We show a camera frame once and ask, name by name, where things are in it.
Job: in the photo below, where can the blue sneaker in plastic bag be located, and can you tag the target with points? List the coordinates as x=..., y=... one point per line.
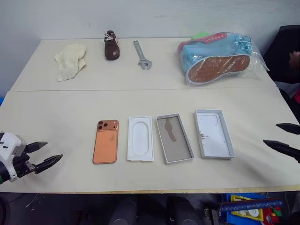
x=256, y=58

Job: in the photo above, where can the white cardboard box lid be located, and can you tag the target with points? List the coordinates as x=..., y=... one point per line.
x=214, y=133

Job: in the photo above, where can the orange smartphone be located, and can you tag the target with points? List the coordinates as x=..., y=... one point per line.
x=106, y=143

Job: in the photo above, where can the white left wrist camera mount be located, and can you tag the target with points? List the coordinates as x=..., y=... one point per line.
x=10, y=143

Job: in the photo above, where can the blue canvas shoe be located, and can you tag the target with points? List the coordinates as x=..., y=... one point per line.
x=211, y=58

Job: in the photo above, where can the white box tray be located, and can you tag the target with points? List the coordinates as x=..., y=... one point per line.
x=174, y=138

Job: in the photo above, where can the red toy block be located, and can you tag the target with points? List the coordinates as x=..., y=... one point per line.
x=272, y=214

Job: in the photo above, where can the brown plush boot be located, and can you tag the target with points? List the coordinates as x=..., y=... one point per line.
x=112, y=48

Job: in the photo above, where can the cream crumpled cloth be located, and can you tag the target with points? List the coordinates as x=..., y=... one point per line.
x=70, y=59

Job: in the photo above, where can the colourful cloth item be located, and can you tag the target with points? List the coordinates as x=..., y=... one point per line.
x=297, y=95

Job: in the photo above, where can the dark blue patterned tube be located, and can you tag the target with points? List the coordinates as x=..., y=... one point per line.
x=248, y=205

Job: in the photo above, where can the metal bracket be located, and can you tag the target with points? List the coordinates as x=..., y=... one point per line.
x=212, y=216

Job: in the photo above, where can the green flat item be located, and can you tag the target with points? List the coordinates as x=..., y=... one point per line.
x=199, y=35

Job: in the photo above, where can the silver adjustable wrench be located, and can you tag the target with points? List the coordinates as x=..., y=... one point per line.
x=140, y=55

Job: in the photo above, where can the dark rounded shape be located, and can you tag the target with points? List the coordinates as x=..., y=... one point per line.
x=123, y=213
x=181, y=211

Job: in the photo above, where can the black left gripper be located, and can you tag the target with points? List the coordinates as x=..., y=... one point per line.
x=22, y=165

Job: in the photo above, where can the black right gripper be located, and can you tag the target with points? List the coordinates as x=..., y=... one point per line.
x=296, y=154

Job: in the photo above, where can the white moulded tray insert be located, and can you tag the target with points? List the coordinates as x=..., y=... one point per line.
x=140, y=138

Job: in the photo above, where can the blue plastic bin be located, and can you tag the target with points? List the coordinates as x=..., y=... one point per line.
x=225, y=216

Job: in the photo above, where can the black chair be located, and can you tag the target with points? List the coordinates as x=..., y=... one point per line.
x=283, y=42

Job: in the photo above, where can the yellow framed toy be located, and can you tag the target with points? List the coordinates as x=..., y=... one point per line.
x=243, y=212

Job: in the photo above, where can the person's reddish hand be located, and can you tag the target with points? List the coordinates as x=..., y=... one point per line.
x=294, y=59

